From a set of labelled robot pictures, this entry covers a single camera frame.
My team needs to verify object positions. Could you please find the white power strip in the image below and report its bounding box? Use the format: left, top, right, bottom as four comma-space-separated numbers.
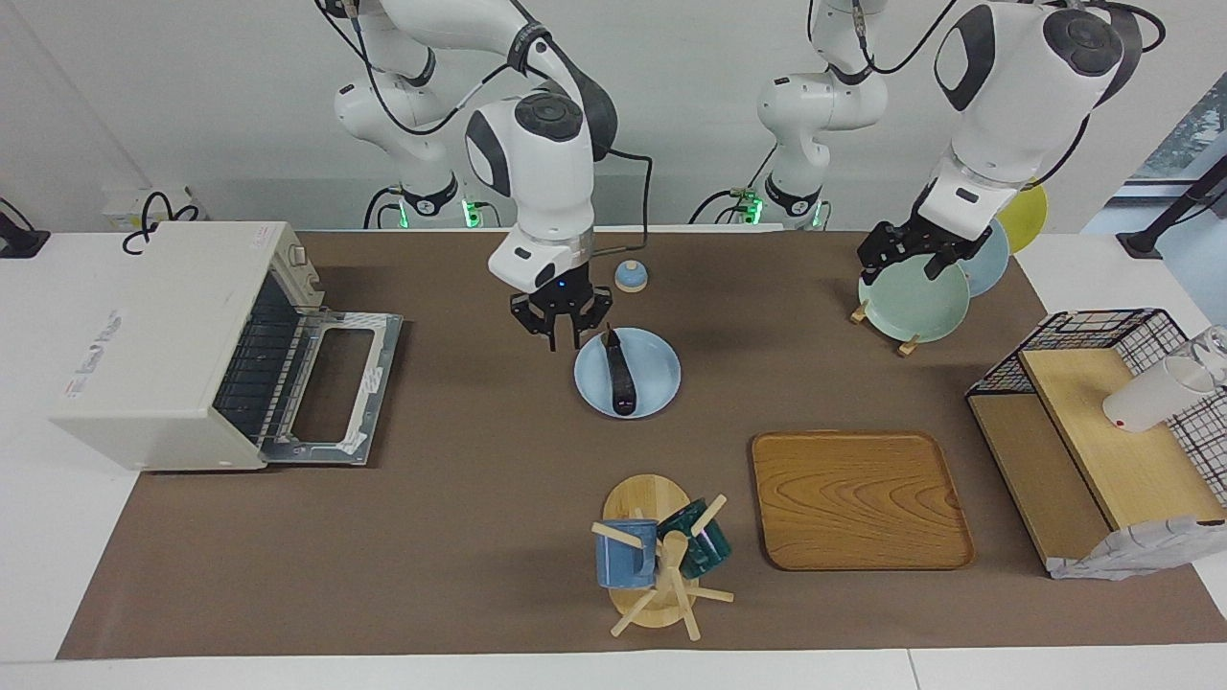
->
102, 187, 207, 233

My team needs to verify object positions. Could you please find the black stand pole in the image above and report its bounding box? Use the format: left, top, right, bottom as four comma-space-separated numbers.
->
1117, 153, 1227, 260

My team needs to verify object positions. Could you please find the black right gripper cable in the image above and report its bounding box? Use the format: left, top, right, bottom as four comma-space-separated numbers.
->
585, 149, 655, 260

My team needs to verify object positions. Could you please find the black oven power cable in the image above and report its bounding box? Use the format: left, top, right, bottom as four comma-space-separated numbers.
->
120, 190, 204, 256

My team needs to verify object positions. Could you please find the wooden plate rack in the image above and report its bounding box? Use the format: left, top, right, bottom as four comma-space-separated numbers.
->
849, 299, 923, 357

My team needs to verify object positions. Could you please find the blue mug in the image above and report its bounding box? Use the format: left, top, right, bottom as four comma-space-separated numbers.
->
594, 519, 660, 589

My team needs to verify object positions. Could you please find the clear glass cup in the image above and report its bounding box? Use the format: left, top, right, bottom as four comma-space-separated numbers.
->
1189, 326, 1227, 389

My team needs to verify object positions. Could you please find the pale green plate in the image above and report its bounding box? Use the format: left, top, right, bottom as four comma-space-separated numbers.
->
857, 251, 971, 343

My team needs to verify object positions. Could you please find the white toaster oven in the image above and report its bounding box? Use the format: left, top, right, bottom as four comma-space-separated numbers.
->
50, 222, 325, 472

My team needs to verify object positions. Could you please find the yellow plate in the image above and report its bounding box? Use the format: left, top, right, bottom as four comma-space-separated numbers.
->
997, 182, 1049, 255

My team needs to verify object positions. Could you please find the brown table mat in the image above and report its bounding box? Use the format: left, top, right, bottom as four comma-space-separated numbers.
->
56, 230, 1227, 660

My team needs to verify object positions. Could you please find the black wire basket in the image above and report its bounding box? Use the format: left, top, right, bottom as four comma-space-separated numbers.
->
965, 308, 1227, 509

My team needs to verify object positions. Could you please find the dark purple eggplant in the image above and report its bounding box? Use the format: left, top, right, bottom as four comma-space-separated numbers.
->
602, 324, 638, 416

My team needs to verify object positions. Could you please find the wooden mug tree stand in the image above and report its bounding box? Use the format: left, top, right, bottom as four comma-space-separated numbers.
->
590, 473, 735, 641

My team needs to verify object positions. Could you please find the square wooden tray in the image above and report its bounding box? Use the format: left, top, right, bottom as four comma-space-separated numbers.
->
751, 430, 976, 572

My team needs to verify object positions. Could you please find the light wooden shelf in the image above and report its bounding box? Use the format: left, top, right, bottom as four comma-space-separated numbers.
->
966, 347, 1227, 576

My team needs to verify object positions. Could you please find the light blue plate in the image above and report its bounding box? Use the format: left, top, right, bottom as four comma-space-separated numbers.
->
573, 328, 683, 420

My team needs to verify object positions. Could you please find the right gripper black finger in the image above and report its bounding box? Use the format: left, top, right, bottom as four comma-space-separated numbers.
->
510, 292, 561, 353
571, 290, 614, 351

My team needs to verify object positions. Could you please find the white cup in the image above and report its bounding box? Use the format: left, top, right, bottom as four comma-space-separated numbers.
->
1101, 356, 1218, 433

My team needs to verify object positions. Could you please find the grey white cloth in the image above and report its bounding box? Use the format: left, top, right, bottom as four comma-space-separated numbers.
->
1048, 516, 1227, 581

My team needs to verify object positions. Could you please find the oven door with glass window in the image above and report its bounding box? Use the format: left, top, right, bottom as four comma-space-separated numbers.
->
261, 309, 404, 468

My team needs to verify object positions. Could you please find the pale blue upright plate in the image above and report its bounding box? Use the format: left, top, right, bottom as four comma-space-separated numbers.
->
959, 218, 1011, 298

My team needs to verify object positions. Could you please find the dark green mug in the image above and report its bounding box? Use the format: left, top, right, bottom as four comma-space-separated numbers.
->
657, 498, 732, 579

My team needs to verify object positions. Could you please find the black clamp device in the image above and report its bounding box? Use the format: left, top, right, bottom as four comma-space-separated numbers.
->
0, 196, 51, 260

